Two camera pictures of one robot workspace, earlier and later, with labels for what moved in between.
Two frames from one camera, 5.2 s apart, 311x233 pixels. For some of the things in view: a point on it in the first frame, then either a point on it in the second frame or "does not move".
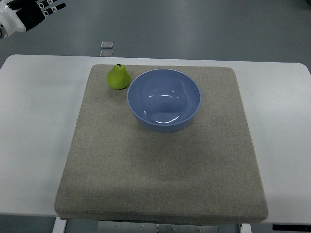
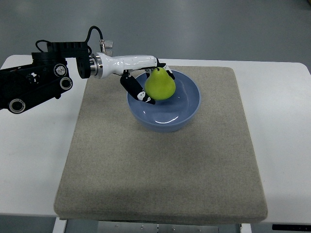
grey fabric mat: [118, 169] does not move
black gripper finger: [45, 3] -> [164, 66]
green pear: [118, 78] -> [160, 85]
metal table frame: [62, 225] does not move
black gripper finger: [51, 10] -> [147, 72]
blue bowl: [164, 100] does not move
